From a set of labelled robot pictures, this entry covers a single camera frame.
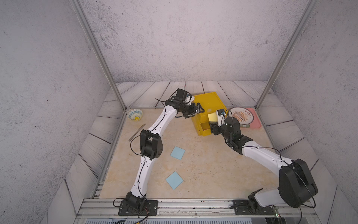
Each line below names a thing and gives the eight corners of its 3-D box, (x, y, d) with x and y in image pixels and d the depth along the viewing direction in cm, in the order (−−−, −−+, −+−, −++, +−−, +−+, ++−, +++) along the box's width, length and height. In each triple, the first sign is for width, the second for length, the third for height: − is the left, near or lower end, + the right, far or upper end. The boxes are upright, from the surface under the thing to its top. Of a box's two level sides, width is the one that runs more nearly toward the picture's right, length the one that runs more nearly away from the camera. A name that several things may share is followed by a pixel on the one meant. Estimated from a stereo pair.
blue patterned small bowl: (126, 118, 116) (125, 115, 113) (133, 110, 122) (132, 107, 119) (138, 122, 113) (137, 119, 111) (144, 113, 119) (143, 110, 117)
